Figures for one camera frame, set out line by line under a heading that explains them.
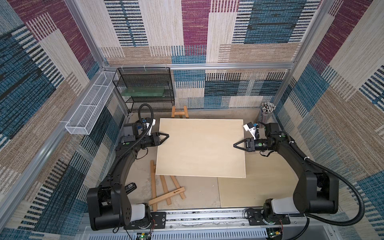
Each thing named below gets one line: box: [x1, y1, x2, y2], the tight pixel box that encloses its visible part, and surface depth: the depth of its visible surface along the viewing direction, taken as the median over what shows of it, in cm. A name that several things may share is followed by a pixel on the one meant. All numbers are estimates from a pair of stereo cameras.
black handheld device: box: [124, 182, 137, 195], surface depth 83 cm
